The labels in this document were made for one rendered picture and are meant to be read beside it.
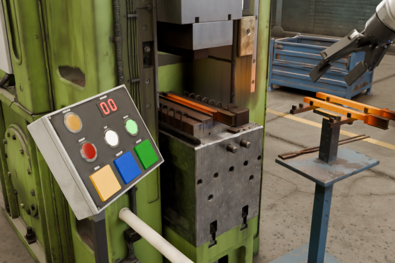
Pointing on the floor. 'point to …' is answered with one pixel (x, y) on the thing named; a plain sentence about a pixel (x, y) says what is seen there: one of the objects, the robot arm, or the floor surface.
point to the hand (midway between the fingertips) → (332, 77)
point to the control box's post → (100, 237)
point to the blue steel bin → (281, 55)
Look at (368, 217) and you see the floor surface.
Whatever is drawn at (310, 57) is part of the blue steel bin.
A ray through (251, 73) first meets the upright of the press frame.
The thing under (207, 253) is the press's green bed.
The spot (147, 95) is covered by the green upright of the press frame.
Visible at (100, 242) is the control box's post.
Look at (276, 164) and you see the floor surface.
